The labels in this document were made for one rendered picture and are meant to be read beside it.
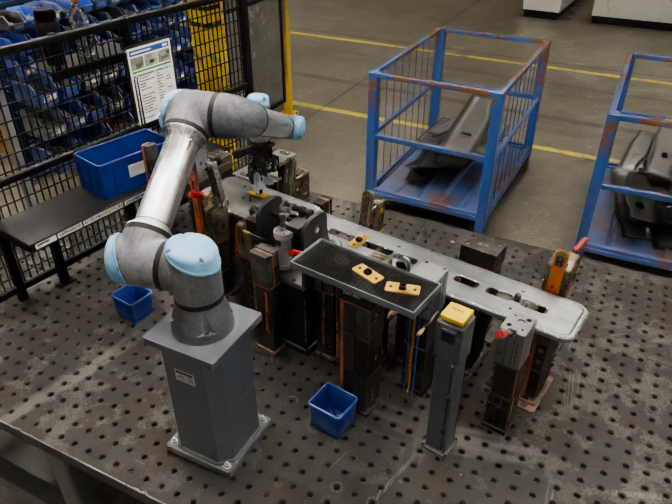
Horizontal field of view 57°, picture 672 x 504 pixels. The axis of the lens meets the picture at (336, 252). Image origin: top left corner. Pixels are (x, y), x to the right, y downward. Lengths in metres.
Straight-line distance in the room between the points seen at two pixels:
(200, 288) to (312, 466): 0.60
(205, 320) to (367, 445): 0.60
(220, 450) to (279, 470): 0.16
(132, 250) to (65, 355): 0.80
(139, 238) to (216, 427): 0.51
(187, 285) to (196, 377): 0.24
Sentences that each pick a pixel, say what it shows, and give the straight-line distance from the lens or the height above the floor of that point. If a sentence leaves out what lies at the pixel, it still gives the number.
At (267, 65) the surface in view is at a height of 0.53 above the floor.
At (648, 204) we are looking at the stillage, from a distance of 4.07.
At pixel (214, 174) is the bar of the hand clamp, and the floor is 1.18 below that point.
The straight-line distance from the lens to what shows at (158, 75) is 2.58.
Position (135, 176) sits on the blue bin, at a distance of 2.35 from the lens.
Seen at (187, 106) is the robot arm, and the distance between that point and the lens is 1.63.
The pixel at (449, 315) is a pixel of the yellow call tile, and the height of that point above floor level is 1.16.
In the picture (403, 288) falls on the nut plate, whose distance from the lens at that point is 1.52.
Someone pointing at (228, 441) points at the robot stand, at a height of 0.79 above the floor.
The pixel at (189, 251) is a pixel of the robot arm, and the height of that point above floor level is 1.33.
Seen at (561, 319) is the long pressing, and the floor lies 1.00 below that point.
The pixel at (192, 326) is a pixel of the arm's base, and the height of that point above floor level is 1.15.
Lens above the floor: 2.08
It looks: 34 degrees down
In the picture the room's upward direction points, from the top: straight up
